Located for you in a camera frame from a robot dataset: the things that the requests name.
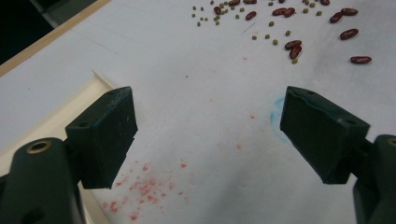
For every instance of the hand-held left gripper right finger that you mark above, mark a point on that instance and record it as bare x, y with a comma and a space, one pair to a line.
320, 140

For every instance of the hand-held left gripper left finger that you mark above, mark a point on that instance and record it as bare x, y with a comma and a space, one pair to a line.
106, 137

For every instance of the white board sheet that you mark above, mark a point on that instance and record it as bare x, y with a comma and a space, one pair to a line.
202, 93

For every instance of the cream plastic dustpan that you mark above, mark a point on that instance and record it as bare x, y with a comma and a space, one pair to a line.
62, 115

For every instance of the group of green mung beans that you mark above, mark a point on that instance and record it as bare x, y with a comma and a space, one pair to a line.
275, 42

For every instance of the group of red kidney beans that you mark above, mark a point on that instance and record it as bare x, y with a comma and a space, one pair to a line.
348, 34

